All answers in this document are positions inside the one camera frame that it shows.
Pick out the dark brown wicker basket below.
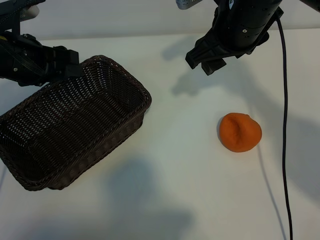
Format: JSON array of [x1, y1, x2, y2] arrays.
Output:
[[0, 54, 153, 192]]

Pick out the black right camera cable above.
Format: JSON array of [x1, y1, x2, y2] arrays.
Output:
[[274, 14, 294, 240]]

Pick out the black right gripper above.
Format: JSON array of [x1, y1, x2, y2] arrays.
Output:
[[185, 0, 285, 75]]

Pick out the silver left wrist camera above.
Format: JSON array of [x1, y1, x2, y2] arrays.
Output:
[[19, 4, 40, 21]]

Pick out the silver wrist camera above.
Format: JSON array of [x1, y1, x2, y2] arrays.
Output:
[[19, 4, 40, 21], [174, 0, 201, 11]]

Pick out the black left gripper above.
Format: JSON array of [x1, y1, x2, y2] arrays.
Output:
[[0, 31, 82, 87]]

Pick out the orange fruit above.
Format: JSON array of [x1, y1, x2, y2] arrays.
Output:
[[219, 112, 263, 153]]

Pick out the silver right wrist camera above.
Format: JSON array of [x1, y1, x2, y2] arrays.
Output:
[[174, 0, 201, 11]]

